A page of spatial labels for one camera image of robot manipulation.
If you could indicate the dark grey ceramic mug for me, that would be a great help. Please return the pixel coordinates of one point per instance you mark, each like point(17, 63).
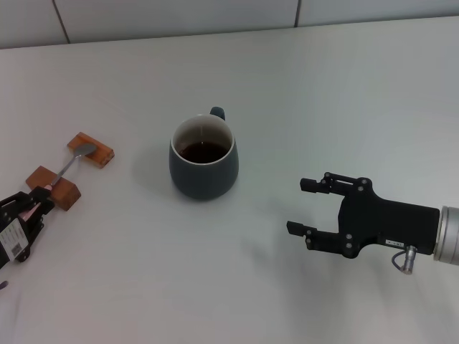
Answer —
point(201, 182)

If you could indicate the flat brown wooden block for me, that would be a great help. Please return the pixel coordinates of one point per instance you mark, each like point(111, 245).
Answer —
point(102, 154)

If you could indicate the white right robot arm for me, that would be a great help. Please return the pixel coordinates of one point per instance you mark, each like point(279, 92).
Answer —
point(448, 234)

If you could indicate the thick brown wooden block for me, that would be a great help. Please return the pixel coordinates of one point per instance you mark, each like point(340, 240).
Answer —
point(66, 195)

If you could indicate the dark coffee liquid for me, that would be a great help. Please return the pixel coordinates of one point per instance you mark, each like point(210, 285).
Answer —
point(202, 152)

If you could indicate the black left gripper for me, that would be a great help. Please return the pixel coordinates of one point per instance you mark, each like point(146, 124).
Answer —
point(12, 236)

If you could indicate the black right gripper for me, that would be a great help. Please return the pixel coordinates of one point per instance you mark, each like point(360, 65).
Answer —
point(383, 224)

